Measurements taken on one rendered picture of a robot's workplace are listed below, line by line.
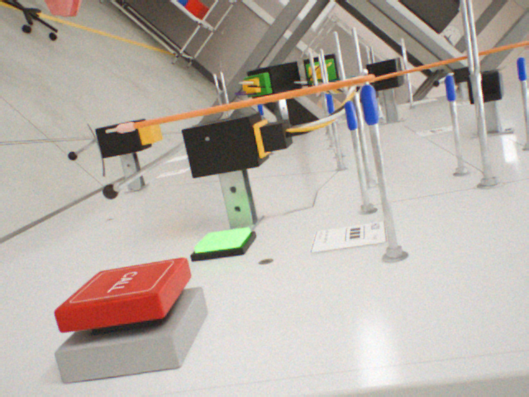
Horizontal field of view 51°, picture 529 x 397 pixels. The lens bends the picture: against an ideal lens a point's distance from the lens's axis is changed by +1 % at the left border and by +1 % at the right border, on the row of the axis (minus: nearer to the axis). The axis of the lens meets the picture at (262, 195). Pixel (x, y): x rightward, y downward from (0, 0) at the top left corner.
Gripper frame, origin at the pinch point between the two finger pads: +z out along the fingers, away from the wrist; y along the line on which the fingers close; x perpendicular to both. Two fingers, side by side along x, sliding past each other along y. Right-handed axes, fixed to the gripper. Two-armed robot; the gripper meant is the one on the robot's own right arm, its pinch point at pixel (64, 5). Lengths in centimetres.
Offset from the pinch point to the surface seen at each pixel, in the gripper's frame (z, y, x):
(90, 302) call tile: 14.9, -22.4, -13.3
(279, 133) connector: 10.2, -1.2, -17.7
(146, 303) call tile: 14.8, -22.4, -15.9
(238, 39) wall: -28, 768, 191
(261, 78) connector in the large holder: 8, 68, -1
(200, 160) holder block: 12.2, -1.8, -11.4
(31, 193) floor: 59, 172, 130
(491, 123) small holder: 12.9, 27.2, -37.5
